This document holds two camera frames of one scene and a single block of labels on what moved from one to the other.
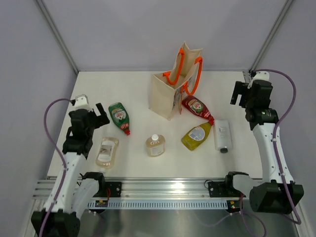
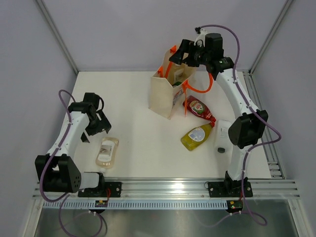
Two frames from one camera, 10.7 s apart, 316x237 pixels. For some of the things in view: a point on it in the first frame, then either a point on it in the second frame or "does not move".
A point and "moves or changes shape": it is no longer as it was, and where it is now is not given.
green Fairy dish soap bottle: x=120 y=116 to x=177 y=83
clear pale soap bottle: x=106 y=152 does not move
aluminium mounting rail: x=143 y=189 does not move
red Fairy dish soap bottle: x=196 y=106 does not move
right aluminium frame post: x=271 y=35 does not move
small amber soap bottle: x=155 y=145 to x=178 y=75
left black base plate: x=115 y=189 does not move
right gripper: x=240 y=89 to x=186 y=46
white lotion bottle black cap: x=223 y=135 does not move
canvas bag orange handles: x=167 y=89 moves or changes shape
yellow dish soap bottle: x=195 y=135 does not move
